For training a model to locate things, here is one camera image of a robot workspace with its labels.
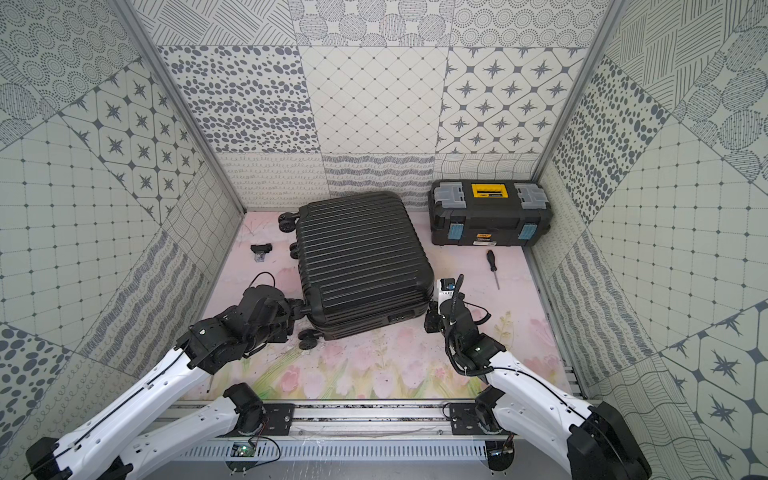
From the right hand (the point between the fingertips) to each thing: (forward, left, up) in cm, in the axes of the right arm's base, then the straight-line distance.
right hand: (433, 305), depth 85 cm
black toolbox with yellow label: (+30, -12, +8) cm, 34 cm away
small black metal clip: (+24, +61, -6) cm, 66 cm away
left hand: (-6, +33, +12) cm, 36 cm away
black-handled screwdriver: (+22, -23, -8) cm, 33 cm away
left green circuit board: (-34, +48, -10) cm, 60 cm away
